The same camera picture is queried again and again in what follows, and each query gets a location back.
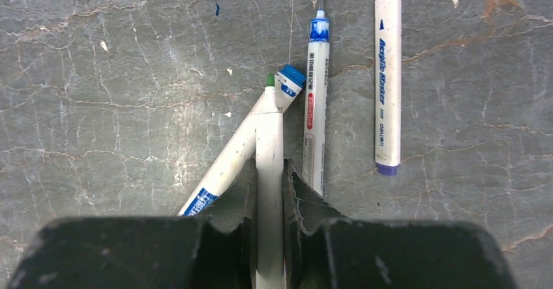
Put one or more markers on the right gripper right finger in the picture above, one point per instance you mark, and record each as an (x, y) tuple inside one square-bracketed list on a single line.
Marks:
[(326, 249)]

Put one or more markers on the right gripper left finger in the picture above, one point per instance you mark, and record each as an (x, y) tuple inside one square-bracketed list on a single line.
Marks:
[(209, 250)]

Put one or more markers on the dark blue cap marker pen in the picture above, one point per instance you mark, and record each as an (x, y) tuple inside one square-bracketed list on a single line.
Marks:
[(316, 100)]

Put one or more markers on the green cap marker pen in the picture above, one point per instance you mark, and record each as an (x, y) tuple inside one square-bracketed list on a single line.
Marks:
[(269, 165)]

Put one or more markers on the purple cap marker pen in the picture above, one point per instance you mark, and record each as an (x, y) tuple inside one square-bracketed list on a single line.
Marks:
[(388, 85)]

